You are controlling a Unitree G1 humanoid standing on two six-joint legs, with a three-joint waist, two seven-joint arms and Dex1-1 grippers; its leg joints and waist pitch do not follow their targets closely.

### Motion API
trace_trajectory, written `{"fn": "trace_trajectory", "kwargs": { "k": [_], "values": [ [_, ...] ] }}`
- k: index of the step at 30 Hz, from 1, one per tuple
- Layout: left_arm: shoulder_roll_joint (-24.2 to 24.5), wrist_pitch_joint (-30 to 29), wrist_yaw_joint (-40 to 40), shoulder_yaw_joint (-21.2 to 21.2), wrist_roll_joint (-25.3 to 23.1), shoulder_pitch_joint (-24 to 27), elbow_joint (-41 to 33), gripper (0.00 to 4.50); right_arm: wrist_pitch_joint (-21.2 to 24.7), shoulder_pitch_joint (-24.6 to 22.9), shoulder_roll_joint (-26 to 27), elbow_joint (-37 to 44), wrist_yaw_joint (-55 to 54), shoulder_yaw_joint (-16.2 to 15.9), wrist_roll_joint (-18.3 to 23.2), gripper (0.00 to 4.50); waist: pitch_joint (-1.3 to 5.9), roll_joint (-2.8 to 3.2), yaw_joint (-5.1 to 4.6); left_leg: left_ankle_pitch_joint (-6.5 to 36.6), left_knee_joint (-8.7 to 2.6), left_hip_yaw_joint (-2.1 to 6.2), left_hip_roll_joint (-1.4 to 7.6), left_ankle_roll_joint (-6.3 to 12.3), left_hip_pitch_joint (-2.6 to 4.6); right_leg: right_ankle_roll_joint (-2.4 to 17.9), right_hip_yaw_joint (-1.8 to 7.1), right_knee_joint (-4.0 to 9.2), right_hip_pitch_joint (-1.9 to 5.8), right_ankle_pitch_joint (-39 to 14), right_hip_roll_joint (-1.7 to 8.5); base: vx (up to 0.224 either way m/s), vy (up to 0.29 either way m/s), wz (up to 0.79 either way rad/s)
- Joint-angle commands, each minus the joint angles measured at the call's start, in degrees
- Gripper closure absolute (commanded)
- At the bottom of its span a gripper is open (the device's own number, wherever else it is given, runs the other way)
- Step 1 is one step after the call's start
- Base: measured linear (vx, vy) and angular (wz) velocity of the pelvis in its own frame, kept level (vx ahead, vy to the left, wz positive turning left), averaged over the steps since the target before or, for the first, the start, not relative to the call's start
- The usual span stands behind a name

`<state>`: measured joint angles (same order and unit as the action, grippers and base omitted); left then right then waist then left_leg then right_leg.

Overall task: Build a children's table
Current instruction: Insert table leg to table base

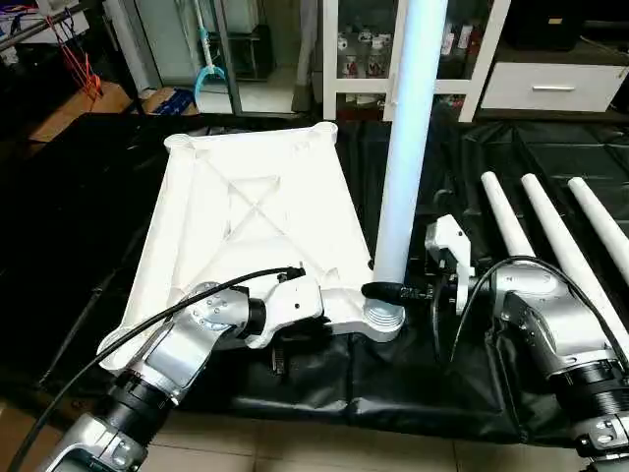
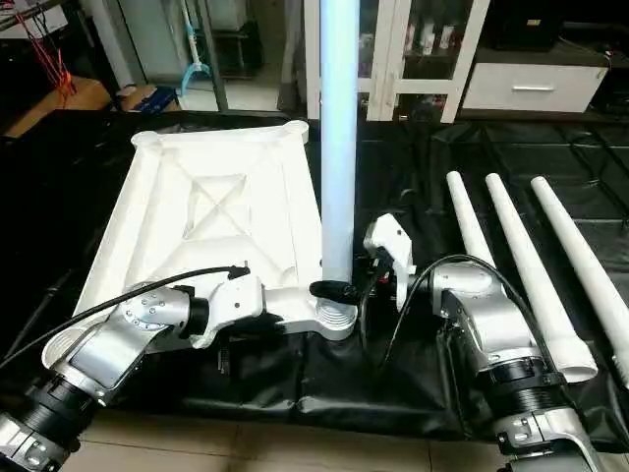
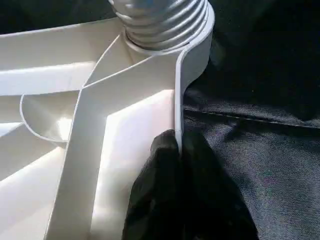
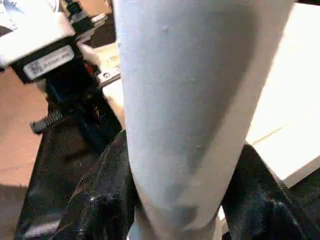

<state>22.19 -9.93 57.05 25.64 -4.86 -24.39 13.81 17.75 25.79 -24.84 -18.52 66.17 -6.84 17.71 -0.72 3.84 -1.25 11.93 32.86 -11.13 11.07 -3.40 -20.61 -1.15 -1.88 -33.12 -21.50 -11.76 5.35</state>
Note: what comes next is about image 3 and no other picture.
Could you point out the black work mat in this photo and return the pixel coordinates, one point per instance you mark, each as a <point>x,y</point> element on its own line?
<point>270,175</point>

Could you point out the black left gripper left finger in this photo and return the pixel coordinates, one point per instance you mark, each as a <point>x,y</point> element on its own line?
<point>157,200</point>

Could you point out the white plastic table top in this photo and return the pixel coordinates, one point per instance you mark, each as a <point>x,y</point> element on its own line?
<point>75,125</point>

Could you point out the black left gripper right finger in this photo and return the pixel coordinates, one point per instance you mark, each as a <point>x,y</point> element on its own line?
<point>210,205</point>

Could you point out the white plastic table leg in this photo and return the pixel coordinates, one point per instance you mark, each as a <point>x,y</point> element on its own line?
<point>160,20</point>

